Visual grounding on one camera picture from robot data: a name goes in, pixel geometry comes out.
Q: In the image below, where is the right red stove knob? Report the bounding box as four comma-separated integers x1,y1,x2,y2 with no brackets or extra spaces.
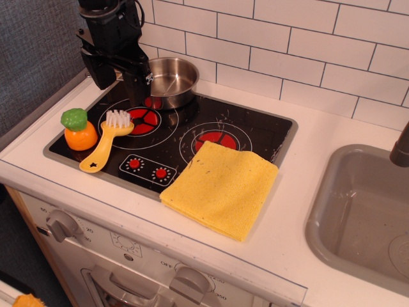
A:
155,168,167,179

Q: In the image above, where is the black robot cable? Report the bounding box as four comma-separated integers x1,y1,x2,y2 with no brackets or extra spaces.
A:
132,0,144,31

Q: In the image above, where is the grey right oven knob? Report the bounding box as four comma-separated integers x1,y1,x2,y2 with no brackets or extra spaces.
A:
169,267,210,304

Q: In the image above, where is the grey left oven knob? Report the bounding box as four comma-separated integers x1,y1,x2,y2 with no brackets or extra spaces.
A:
46,210,79,242

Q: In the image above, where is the orange plush object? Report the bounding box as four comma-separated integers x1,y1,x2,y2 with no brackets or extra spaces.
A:
12,294,45,307

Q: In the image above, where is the stainless steel pot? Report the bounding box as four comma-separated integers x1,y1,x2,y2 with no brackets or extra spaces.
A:
144,57,199,110

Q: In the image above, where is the grey oven knob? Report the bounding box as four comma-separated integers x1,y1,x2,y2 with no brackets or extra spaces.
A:
169,267,210,304
46,210,79,242

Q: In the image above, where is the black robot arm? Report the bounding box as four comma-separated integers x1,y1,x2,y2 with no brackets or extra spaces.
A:
76,1,153,106

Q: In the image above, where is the orange toy carrot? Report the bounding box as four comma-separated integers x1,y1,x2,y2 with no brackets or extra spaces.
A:
61,108,98,151

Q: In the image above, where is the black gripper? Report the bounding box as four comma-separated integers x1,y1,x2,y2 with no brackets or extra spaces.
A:
77,9,152,107

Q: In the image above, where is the black toy stove top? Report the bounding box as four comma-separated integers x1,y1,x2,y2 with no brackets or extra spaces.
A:
43,83,299,203

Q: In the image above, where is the left red stove knob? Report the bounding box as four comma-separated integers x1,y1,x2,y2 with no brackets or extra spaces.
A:
128,159,141,169

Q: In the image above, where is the yellow dish brush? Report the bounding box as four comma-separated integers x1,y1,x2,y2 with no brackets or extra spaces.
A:
79,110,134,173

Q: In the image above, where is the yellow microfiber towel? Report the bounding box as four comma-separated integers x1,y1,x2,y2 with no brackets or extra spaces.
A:
160,141,279,242

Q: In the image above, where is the red stove knob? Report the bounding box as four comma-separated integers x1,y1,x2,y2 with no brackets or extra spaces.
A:
128,159,141,169
155,168,167,179

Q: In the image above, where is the grey toy sink basin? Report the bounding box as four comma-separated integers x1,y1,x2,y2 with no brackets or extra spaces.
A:
305,145,408,296

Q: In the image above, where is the grey faucet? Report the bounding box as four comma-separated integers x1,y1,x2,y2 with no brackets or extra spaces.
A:
389,122,409,168

